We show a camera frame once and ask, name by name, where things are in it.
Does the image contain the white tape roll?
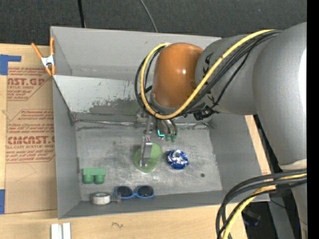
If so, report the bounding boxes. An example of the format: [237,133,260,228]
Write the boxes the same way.
[90,192,111,206]

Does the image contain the brown cardboard board red print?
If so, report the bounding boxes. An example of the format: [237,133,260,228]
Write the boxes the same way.
[0,43,58,215]

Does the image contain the green double-cylinder toy block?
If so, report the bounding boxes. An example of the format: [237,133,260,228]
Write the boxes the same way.
[82,167,107,185]

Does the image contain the black cylinder on white bracket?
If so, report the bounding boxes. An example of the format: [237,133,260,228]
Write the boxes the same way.
[192,108,215,129]

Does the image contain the blue sunglasses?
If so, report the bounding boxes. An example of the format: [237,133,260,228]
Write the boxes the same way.
[113,185,156,200]

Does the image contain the green plastic cup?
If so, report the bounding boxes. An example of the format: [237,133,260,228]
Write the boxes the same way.
[133,142,163,173]

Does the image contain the blue and white crumpled packet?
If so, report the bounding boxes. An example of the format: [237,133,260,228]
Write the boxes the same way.
[166,149,190,170]

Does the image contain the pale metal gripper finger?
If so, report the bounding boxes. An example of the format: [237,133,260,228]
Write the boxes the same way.
[146,136,154,159]
[140,136,148,168]

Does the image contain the grey metal bin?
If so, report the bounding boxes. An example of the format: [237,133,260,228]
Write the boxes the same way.
[49,25,271,220]

